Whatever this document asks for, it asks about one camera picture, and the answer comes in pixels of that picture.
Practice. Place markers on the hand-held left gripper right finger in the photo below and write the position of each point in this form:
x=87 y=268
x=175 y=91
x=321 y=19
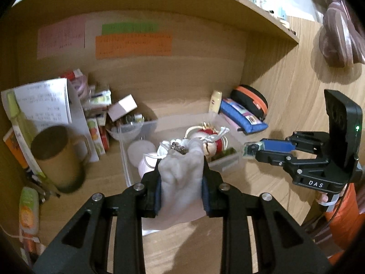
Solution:
x=206 y=199

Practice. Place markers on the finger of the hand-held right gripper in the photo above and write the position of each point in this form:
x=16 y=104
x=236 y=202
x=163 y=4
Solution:
x=273 y=157
x=278 y=145

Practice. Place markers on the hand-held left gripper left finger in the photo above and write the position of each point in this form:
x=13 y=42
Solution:
x=154 y=199

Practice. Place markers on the small green box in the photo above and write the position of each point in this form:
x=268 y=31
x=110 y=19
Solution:
x=251 y=149

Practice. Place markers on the clear plastic storage box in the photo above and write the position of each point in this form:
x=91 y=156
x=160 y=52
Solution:
x=127 y=165

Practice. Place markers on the white plastic tub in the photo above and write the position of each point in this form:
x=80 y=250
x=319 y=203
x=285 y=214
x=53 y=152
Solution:
x=139 y=151

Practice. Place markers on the person's right forearm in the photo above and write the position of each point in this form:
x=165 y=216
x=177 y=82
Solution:
x=348 y=214

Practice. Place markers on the wooden desktop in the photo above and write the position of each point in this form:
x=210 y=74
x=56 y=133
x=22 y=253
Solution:
x=108 y=177

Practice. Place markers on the person's right hand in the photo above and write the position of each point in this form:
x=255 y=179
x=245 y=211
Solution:
x=323 y=199

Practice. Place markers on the blue pencil case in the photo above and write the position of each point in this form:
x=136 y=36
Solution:
x=242 y=114

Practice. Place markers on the pink flat pouch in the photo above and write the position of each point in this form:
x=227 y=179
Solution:
x=229 y=124

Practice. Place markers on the black orange zip case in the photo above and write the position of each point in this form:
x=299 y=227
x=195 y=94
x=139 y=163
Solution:
x=253 y=97

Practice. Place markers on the red white doll ornament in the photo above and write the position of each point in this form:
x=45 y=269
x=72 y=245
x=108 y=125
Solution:
x=209 y=145

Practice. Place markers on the cream squeeze bottle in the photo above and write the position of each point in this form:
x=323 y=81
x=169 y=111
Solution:
x=216 y=100

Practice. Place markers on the stack of books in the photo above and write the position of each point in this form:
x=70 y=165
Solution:
x=97 y=131

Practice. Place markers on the brown striped fabric bag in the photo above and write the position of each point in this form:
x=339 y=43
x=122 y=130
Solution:
x=336 y=42

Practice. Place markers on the brown metal mug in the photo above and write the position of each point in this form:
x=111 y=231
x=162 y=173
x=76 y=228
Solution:
x=62 y=165

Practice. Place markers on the small pale cardboard box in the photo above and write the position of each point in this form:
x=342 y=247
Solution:
x=122 y=107

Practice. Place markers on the green orange tube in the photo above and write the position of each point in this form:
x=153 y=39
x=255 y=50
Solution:
x=28 y=211

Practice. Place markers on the small blue box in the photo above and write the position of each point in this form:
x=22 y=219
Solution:
x=283 y=13

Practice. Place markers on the plastic bag of pink items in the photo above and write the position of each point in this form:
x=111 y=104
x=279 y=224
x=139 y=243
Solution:
x=77 y=82

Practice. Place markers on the upright books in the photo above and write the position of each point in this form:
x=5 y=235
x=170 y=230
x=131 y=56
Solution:
x=20 y=137

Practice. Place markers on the white printed paper sheet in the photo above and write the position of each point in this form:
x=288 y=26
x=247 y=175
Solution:
x=42 y=100

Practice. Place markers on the orange paper note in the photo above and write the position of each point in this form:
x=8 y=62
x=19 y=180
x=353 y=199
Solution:
x=134 y=45

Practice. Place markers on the wooden shelf board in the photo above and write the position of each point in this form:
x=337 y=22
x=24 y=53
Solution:
x=199 y=0

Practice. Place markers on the green paper note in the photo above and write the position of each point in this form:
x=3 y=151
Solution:
x=129 y=28

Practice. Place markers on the pink paper note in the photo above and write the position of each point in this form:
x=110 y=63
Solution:
x=61 y=37

